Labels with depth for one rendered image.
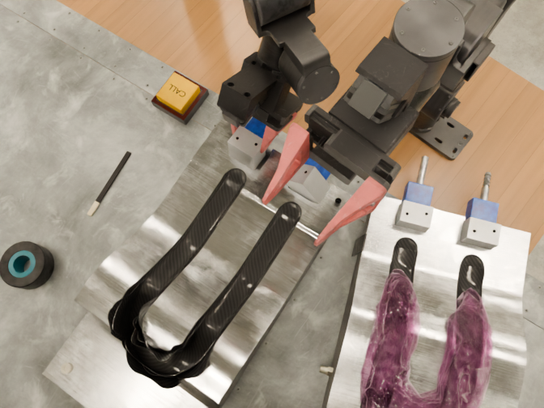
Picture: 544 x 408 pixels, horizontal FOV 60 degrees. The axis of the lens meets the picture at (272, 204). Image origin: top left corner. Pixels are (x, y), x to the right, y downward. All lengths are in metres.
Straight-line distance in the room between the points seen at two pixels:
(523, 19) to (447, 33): 1.82
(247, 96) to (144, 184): 0.38
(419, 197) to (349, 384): 0.32
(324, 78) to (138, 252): 0.39
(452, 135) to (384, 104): 0.57
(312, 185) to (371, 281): 0.18
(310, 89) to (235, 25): 0.47
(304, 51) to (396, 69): 0.21
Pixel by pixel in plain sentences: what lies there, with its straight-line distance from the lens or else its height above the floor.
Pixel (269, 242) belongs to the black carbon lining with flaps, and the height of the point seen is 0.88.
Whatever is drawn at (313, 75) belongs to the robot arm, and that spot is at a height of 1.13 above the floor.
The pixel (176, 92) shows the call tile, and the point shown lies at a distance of 0.93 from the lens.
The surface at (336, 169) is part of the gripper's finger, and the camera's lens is 0.48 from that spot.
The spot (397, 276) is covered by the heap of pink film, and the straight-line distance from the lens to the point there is 0.78.
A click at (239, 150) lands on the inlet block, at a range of 0.75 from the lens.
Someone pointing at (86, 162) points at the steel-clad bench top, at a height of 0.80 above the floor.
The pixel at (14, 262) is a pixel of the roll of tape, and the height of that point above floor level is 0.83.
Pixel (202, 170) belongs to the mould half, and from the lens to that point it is 0.80.
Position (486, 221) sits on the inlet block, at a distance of 0.83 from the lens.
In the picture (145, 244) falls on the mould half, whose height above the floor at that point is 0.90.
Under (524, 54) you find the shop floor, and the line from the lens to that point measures 2.16.
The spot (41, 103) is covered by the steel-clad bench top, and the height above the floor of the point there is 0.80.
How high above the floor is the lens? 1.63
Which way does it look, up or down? 74 degrees down
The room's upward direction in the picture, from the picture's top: 7 degrees counter-clockwise
